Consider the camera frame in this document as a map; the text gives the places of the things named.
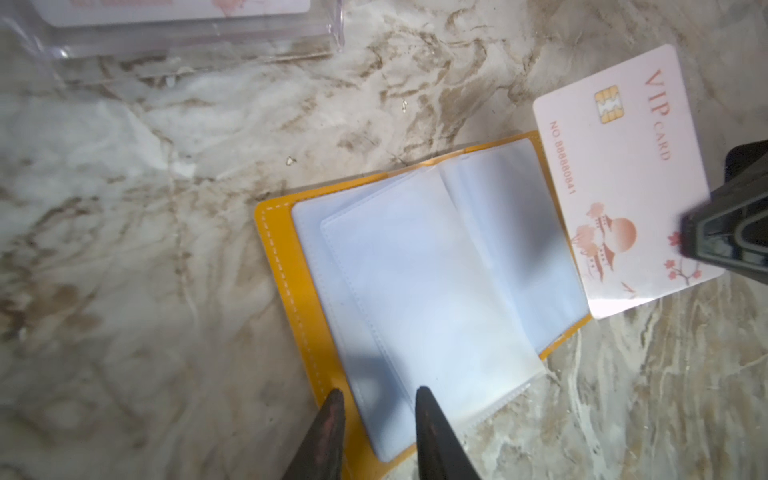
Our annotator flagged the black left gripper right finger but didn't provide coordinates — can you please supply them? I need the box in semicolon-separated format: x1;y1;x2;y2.
415;386;480;480

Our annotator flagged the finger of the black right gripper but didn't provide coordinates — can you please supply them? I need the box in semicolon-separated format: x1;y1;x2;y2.
680;140;767;284

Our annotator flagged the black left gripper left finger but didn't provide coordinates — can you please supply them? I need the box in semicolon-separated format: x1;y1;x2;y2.
283;388;346;480

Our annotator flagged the yellow leather card holder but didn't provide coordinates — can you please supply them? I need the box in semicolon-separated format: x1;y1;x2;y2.
254;132;590;479

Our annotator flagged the clear acrylic card stand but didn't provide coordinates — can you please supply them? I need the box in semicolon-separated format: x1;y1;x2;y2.
1;1;345;62

